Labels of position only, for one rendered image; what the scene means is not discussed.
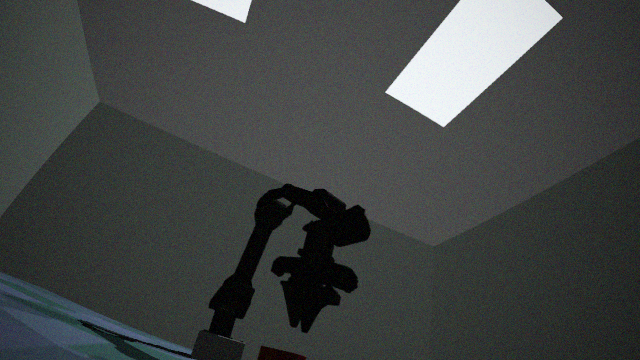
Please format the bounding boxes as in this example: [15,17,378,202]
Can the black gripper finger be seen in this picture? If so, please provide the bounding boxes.
[280,281,317,328]
[300,297,332,333]

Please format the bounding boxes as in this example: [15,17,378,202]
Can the red cube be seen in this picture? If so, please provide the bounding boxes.
[278,350,307,360]
[257,346,281,360]

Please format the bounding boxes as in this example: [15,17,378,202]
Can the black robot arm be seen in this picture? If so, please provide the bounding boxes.
[207,183,371,339]

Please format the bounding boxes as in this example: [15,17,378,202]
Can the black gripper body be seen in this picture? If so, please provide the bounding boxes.
[271,243,341,306]

